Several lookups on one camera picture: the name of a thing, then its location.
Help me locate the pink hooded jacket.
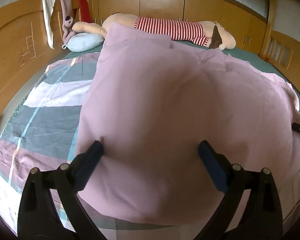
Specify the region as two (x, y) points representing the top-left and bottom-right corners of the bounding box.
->
(76, 23), (300, 225)

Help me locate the wooden footboard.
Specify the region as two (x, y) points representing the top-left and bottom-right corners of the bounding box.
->
(260, 30), (300, 93)

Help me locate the plaid pink grey bedsheet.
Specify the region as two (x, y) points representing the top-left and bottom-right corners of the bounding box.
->
(0, 52), (300, 235)

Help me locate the green patterned mattress cover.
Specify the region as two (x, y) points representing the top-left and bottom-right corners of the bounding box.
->
(5, 39), (300, 131)

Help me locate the large striped plush toy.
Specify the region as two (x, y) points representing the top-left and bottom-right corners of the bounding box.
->
(72, 13), (236, 50)

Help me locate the light blue neck pillow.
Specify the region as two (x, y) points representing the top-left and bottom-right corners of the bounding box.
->
(62, 33), (104, 53)

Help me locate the red cloth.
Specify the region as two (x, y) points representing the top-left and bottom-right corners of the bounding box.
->
(77, 0), (92, 23)

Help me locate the white towel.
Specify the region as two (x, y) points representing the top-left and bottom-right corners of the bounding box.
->
(42, 0), (56, 49)

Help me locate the pink dog plush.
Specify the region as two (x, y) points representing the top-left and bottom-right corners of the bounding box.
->
(60, 0), (76, 47)

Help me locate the wooden cabinet wall unit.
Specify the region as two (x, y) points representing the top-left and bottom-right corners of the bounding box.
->
(87, 0), (276, 55)

